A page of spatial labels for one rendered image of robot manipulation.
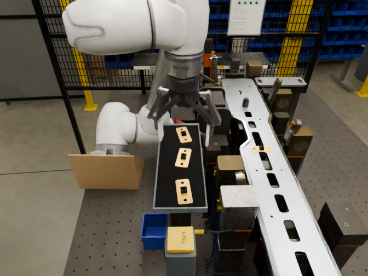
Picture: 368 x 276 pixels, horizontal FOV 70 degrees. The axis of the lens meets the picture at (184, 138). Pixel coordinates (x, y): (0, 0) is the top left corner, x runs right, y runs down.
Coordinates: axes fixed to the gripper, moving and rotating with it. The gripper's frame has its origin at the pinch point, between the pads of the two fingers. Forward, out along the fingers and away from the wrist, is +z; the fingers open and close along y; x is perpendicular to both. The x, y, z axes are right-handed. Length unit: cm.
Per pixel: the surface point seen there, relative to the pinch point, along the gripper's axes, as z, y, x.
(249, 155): 23.9, 22.7, 22.8
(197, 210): 7.9, 6.7, -18.3
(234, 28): 5, 12, 128
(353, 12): 25, 141, 284
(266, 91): 26, 34, 82
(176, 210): 7.8, 1.3, -19.3
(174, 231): 7.8, 2.1, -25.2
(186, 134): 7.4, -1.0, 10.9
